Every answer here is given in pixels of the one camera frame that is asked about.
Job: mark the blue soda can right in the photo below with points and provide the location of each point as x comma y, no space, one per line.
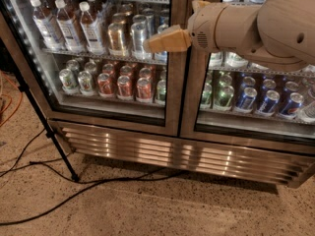
291,105

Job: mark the green white soda can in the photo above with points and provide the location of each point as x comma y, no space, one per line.
69,83

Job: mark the blue soda can left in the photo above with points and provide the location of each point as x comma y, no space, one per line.
245,101

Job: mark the blue soda can middle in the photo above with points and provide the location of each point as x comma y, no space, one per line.
267,105

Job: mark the pale green soda can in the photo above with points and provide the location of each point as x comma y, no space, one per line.
86,83

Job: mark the white tall can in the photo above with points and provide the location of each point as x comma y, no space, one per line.
234,60
215,59

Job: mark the red soda can right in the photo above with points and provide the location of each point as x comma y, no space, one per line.
144,90

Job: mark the tea bottle white cap right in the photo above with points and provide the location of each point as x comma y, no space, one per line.
92,29

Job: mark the white tall can middle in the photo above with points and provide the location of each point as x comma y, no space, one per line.
234,60

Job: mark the white tall can left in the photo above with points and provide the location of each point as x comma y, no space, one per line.
215,59

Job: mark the glass fridge door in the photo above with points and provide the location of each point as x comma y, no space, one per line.
232,128
42,70

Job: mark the tea bottle white cap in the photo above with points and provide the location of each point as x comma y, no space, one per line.
47,26
70,28
92,29

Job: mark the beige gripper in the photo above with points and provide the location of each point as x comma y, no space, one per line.
201,29

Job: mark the gold tall can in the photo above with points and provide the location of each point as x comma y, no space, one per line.
117,40

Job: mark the tea bottle white cap middle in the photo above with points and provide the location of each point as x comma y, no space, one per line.
70,28

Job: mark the green soda can left door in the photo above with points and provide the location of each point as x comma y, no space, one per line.
161,92

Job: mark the green can right door left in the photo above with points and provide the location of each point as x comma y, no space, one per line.
206,98

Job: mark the black tripod leg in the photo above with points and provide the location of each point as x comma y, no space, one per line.
23,87

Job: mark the stainless steel fridge base grille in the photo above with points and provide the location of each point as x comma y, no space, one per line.
266,166

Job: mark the red soda can middle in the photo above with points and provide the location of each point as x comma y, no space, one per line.
125,90

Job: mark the blue silver tall can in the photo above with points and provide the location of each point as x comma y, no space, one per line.
161,56

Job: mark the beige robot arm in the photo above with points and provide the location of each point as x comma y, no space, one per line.
278,34

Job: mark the blue soda can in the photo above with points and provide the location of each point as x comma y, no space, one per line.
245,101
267,105
291,105

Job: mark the tea bottle white cap left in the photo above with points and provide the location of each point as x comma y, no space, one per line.
47,26

